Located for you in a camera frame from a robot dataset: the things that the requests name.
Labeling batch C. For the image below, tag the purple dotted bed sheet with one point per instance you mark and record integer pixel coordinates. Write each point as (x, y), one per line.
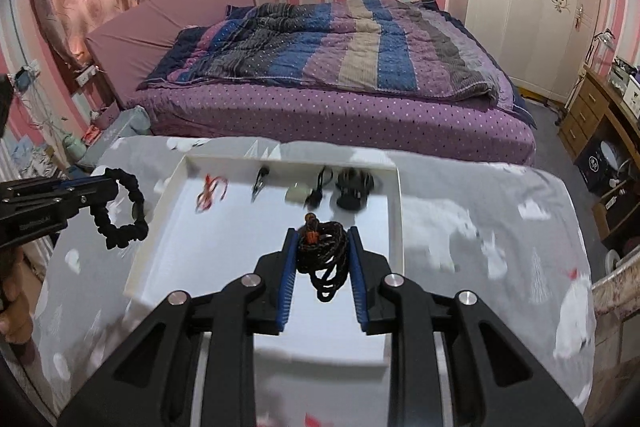
(325, 117)

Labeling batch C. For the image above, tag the charging phone on wall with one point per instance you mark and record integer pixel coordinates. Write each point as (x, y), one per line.
(26, 78)

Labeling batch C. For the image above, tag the striped purple blue quilt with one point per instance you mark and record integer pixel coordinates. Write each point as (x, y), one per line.
(325, 47)

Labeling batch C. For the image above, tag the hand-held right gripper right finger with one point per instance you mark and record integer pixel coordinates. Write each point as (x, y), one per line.
(361, 287)

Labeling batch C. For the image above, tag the person's left hand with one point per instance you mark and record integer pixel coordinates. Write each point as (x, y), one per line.
(17, 319)

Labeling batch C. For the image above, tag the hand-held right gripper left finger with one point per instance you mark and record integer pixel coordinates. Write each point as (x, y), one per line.
(287, 287)

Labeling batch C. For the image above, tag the white shallow tray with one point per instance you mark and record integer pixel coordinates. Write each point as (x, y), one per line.
(200, 257)

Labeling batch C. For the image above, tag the white wardrobe with decals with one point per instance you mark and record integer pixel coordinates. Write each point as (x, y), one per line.
(530, 22)

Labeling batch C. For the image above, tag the white storage box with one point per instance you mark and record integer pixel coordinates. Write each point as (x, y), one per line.
(634, 94)

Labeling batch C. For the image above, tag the wooden desk with drawers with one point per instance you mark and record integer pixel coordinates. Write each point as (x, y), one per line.
(585, 117)

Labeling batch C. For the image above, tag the black box with white print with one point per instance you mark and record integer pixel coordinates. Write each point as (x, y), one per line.
(595, 167)

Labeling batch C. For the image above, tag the green bottle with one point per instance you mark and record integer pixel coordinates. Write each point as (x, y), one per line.
(72, 147)

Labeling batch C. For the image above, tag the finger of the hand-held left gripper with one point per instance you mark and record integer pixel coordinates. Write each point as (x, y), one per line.
(75, 196)

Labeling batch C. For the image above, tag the black hair claw clip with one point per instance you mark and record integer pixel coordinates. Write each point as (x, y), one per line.
(352, 189)

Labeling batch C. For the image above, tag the white power strip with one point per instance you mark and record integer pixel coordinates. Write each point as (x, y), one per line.
(86, 75)

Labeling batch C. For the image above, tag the desk lamp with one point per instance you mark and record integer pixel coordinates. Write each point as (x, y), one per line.
(600, 42)

